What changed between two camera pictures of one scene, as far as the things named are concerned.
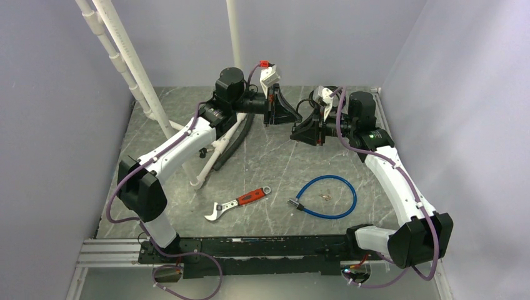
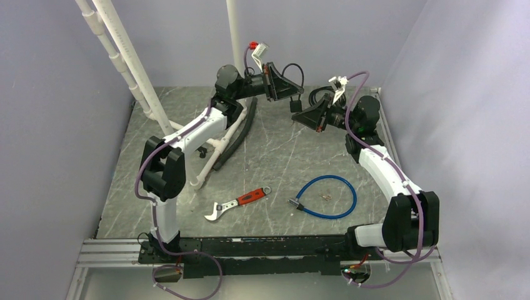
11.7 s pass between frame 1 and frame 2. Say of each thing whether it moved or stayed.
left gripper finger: moved
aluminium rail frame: stayed
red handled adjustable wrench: stayed
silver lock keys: stayed
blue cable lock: stayed
